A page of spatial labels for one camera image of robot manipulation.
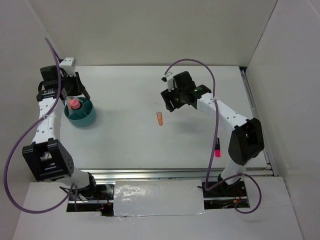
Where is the pink capped black highlighter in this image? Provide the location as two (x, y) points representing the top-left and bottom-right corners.
(214, 137), (221, 158)

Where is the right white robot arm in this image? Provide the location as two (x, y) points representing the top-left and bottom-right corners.
(160, 71), (265, 196)

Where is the aluminium front rail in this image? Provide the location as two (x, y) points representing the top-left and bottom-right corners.
(74, 167), (273, 181)

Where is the pink capped bottle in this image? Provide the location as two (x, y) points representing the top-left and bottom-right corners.
(68, 98), (81, 110)

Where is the light blue highlighter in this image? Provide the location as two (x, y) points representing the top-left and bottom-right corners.
(64, 99), (72, 118)

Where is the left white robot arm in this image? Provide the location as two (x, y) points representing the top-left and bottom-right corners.
(22, 63), (99, 200)

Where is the teal round organizer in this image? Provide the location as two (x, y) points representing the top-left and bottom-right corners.
(66, 97), (97, 128)

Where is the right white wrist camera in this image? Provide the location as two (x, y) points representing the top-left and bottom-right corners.
(161, 71), (176, 92)

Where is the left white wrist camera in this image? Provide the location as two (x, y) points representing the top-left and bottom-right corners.
(59, 57), (76, 77)

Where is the orange clear cap highlighter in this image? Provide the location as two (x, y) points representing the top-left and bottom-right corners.
(156, 111), (163, 126)

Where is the white front panel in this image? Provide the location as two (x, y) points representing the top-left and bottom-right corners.
(113, 179), (205, 217)

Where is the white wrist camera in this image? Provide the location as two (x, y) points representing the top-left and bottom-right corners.
(161, 71), (176, 92)
(59, 57), (76, 77)

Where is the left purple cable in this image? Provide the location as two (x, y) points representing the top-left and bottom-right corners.
(3, 37), (79, 213)

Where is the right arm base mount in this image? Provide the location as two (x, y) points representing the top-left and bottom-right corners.
(198, 179), (250, 210)

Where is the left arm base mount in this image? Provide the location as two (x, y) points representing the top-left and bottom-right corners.
(66, 176), (115, 217)

